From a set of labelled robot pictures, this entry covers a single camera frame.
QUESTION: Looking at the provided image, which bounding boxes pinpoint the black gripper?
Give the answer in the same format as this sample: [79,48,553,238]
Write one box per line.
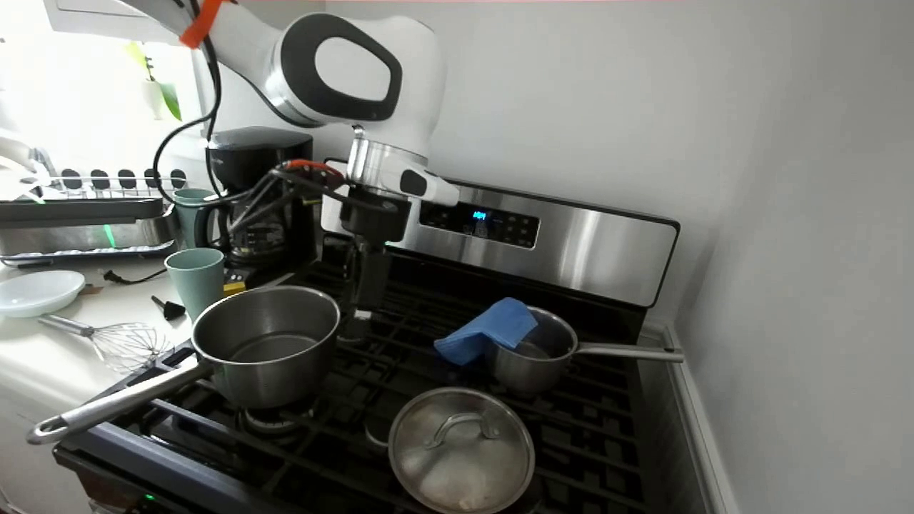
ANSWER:
[339,184,414,331]

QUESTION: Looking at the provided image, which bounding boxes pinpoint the large steel pot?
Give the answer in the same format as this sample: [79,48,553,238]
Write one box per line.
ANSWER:
[24,282,343,448]

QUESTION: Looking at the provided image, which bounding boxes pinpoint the teal plastic cup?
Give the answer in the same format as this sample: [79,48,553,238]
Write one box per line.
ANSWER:
[163,246,227,322]

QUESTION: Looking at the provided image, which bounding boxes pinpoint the steel pot lid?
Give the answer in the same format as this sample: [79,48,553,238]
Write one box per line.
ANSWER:
[386,382,537,514]

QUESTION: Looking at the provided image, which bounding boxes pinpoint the glass coffee carafe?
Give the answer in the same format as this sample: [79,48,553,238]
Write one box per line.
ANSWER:
[224,189,316,279]

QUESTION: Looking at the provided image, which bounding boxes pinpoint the blue cloth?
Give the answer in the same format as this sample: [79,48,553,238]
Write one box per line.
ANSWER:
[434,295,539,369]

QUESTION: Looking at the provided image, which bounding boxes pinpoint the teal mug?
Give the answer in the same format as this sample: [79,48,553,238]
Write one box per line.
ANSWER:
[169,186,223,251]

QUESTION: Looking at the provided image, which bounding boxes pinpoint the small steel saucepan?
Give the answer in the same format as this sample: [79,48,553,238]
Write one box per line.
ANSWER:
[483,305,686,396]

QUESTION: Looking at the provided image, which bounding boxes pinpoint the small black knob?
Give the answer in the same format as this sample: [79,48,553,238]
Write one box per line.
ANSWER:
[152,295,189,322]

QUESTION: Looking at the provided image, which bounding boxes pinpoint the black and steel stove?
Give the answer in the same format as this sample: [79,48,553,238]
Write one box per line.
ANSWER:
[50,174,681,514]

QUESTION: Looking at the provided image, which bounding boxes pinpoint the green houseplant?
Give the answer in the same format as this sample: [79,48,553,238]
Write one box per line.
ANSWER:
[124,41,184,124]

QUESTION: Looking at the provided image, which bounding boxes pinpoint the silver metal equipment rack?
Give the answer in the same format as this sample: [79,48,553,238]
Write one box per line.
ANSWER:
[0,165,182,269]

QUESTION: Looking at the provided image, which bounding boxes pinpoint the pale teal plate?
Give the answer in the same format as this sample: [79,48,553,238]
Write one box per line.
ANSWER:
[0,269,92,322]

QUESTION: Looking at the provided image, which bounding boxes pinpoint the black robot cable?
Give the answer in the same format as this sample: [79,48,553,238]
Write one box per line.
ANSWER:
[152,36,367,318]

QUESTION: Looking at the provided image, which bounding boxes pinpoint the wire whisk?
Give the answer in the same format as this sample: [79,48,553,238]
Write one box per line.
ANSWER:
[36,312,169,369]

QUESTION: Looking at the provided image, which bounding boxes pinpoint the orange strap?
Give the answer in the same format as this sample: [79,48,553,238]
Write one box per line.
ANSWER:
[176,0,224,52]

